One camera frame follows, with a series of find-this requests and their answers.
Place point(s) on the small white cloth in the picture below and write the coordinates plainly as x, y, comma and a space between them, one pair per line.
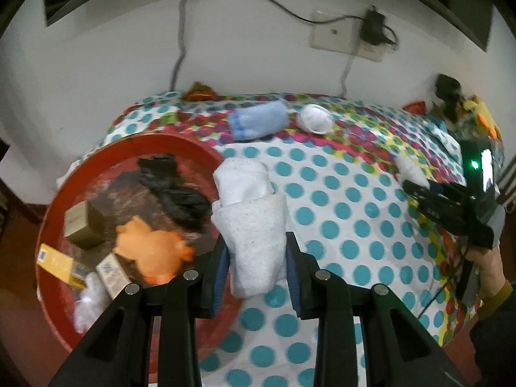
409, 171

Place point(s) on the white sock ball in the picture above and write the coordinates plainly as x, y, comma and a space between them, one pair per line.
316, 119

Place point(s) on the orange plush toy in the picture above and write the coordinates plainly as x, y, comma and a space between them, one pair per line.
157, 250

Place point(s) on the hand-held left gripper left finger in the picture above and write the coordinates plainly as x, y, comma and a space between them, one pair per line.
219, 278

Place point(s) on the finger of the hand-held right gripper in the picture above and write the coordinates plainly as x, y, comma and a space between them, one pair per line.
443, 213
449, 191

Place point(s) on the black cloth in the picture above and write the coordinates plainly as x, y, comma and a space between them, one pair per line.
177, 205

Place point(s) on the white wall socket plate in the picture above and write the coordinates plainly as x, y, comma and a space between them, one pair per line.
334, 32

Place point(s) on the tan box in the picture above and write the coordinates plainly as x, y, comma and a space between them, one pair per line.
80, 221

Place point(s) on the black power adapter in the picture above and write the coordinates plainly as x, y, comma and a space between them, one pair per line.
373, 26

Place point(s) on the black device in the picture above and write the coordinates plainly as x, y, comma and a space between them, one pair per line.
447, 88

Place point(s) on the person's right forearm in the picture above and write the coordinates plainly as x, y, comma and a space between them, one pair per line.
500, 322

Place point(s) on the brown orange ornament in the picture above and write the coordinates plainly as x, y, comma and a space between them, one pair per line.
199, 92

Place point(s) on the rolled blue sock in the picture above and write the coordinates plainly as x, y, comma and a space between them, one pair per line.
258, 121

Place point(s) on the round red tray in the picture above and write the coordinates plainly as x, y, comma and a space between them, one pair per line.
189, 161

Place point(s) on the yellow box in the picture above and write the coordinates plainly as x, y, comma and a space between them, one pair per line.
56, 264

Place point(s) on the white towel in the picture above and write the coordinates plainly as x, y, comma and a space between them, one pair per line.
254, 242

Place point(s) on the yellow toy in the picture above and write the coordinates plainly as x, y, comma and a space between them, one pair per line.
485, 115

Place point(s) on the small red object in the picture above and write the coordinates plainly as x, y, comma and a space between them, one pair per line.
416, 107

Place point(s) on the clear plastic bag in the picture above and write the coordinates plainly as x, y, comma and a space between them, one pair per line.
88, 302

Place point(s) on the grey box blue logo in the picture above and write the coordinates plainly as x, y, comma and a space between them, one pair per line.
113, 276

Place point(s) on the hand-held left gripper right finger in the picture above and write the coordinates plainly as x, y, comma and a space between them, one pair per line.
293, 286

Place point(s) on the person's right hand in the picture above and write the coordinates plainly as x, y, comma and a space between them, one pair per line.
490, 270

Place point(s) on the polka dot blanket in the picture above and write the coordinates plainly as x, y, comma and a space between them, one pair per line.
342, 209

